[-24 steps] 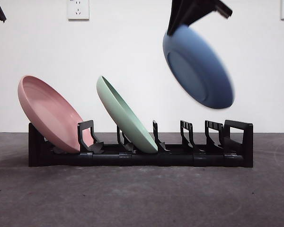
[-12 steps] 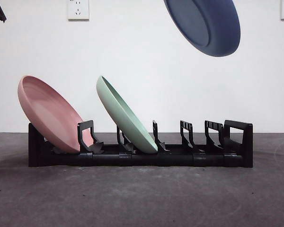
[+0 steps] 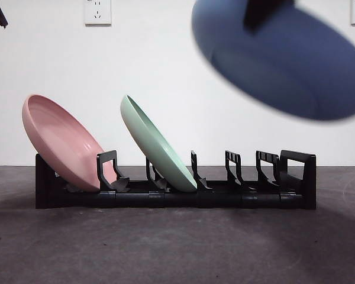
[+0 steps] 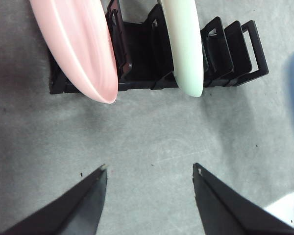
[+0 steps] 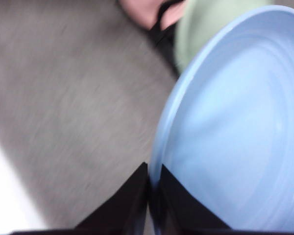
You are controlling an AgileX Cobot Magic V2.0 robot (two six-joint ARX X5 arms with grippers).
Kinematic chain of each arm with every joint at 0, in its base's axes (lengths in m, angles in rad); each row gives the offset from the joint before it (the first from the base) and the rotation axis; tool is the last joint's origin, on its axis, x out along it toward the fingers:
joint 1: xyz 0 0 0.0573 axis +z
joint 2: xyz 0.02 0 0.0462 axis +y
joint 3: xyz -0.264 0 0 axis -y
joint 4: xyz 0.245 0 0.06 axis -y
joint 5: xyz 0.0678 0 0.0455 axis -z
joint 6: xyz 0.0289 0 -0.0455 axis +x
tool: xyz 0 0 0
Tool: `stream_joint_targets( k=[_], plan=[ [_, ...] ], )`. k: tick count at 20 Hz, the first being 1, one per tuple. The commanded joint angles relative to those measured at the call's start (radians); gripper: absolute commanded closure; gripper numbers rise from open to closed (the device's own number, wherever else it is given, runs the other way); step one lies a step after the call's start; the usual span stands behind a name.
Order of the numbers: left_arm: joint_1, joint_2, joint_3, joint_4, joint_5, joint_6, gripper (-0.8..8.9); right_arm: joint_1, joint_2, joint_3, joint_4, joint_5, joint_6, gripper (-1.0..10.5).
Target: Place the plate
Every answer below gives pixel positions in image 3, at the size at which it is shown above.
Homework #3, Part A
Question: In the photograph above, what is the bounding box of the blue round plate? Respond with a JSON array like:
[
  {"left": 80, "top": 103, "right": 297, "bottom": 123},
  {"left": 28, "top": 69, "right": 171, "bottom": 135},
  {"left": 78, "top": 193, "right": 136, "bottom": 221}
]
[{"left": 191, "top": 0, "right": 355, "bottom": 121}]

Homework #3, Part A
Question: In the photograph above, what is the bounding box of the pink round plate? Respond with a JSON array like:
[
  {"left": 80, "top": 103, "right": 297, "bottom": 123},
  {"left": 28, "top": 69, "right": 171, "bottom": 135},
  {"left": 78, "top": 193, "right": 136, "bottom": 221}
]
[{"left": 22, "top": 94, "right": 117, "bottom": 193}]

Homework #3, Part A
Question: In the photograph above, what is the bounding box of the green round plate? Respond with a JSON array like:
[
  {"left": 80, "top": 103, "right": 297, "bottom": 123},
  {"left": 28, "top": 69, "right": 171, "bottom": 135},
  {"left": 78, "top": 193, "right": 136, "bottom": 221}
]
[{"left": 120, "top": 94, "right": 198, "bottom": 192}]

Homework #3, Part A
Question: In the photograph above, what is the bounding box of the black plastic plate rack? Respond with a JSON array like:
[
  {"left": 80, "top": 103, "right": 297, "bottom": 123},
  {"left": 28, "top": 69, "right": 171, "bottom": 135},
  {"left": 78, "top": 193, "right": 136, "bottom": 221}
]
[{"left": 35, "top": 150, "right": 317, "bottom": 211}]

